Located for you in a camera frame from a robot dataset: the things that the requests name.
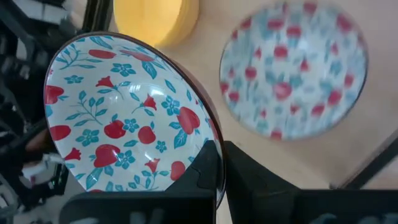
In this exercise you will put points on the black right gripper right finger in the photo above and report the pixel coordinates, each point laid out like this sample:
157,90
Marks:
264,202

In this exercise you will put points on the red bowl floral inside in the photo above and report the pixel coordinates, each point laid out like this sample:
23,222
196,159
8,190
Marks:
124,109
292,71

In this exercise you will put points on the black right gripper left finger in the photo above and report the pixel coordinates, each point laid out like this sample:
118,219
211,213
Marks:
192,202

